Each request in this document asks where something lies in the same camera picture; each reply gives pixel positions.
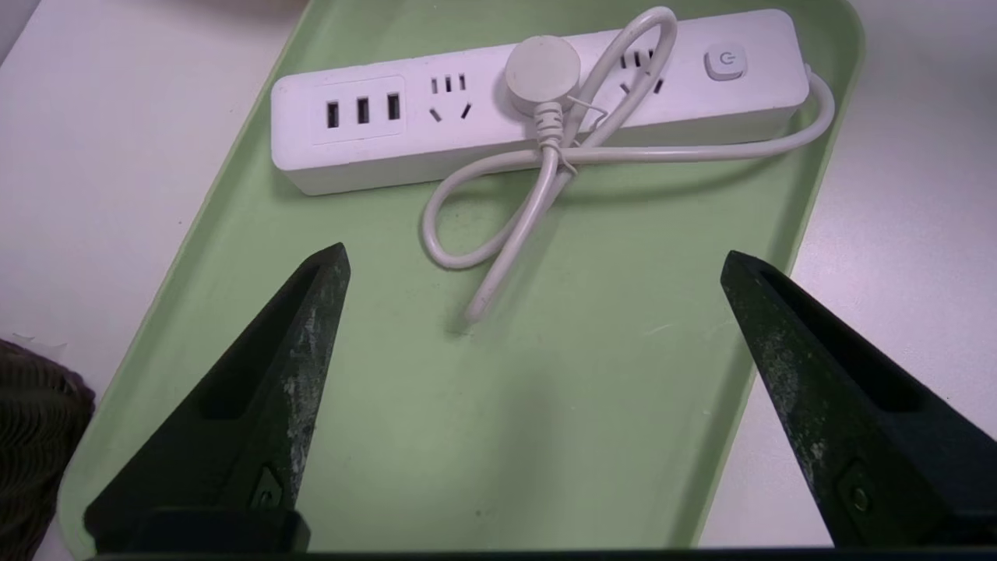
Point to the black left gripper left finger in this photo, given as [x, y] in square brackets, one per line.
[234, 444]

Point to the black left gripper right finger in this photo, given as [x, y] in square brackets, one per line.
[872, 452]

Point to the dark brown wicker basket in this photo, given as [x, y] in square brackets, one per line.
[31, 436]

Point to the light green plastic tray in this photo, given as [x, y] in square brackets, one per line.
[506, 405]

